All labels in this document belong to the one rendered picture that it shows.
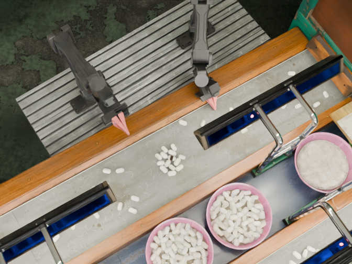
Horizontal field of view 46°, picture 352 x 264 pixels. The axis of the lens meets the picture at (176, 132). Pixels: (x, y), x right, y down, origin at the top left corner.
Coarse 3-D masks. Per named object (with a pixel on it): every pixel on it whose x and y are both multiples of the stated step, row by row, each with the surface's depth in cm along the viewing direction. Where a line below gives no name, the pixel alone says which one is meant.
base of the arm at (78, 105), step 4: (108, 84) 195; (112, 92) 194; (80, 96) 193; (76, 100) 192; (80, 100) 192; (84, 100) 192; (88, 100) 189; (92, 100) 189; (76, 104) 191; (80, 104) 191; (84, 104) 191; (88, 104) 191; (92, 104) 191; (76, 108) 191; (80, 108) 191; (84, 108) 191; (76, 112) 190; (80, 112) 191
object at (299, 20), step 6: (300, 12) 191; (294, 18) 197; (300, 18) 193; (294, 24) 200; (300, 24) 196; (306, 24) 191; (288, 30) 207; (306, 30) 194; (312, 30) 189; (306, 36) 196; (312, 36) 191
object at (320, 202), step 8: (344, 184) 148; (336, 192) 150; (320, 200) 161; (328, 200) 150; (304, 208) 152; (312, 208) 142; (328, 208) 133; (288, 216) 172; (296, 216) 159; (328, 216) 133; (336, 216) 132; (288, 224) 171; (336, 224) 132; (344, 224) 131; (344, 232) 130
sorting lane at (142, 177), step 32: (288, 64) 193; (224, 96) 187; (320, 96) 188; (192, 128) 182; (256, 128) 182; (288, 128) 182; (128, 160) 176; (160, 160) 177; (192, 160) 177; (224, 160) 177; (64, 192) 172; (128, 192) 172; (160, 192) 172; (0, 224) 167; (96, 224) 167; (128, 224) 168; (32, 256) 163; (64, 256) 163
